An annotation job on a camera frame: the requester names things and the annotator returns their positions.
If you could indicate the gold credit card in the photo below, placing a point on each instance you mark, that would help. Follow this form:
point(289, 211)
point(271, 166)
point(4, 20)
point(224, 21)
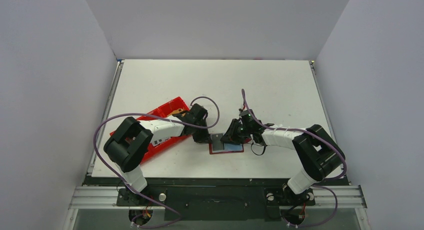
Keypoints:
point(178, 112)

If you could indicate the red plastic tray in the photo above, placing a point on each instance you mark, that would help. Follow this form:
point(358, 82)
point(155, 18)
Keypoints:
point(163, 111)

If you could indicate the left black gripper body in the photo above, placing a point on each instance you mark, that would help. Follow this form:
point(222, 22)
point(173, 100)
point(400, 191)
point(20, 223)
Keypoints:
point(201, 134)

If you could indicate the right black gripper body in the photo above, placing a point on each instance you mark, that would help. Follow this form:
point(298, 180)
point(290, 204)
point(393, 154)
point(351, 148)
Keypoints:
point(234, 132)

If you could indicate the red leather card holder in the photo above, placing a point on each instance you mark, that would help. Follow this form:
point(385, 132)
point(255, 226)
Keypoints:
point(228, 149)

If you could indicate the aluminium frame rail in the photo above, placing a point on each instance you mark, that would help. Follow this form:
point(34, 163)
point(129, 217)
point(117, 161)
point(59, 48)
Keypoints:
point(105, 198)

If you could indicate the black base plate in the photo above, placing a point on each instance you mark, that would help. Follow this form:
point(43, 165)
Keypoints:
point(212, 199)

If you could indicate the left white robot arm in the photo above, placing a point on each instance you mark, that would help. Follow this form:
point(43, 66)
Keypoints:
point(127, 146)

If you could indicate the dark green VIP credit card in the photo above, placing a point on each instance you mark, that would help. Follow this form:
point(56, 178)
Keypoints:
point(216, 143)

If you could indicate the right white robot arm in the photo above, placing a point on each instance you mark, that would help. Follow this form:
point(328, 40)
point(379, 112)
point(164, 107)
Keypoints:
point(317, 151)

